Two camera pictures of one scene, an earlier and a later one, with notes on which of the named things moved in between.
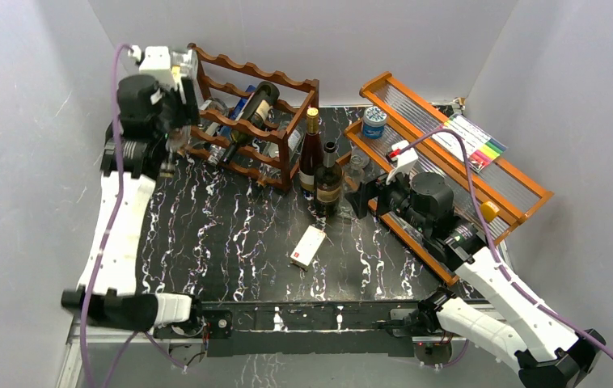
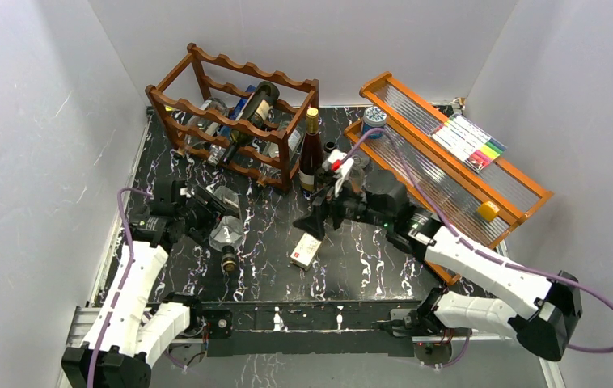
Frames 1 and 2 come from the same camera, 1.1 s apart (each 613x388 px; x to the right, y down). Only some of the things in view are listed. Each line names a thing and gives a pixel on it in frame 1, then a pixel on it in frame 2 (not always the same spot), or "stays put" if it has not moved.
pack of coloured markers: [483, 149] stays put
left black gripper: [187, 111] → [214, 210]
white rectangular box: [307, 247] stays put
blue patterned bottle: [240, 107] stays put
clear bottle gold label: [183, 65] → [228, 233]
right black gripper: [359, 199] → [312, 222]
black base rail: [300, 329] stays put
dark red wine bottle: [311, 153] stays put
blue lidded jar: [374, 122] stays put
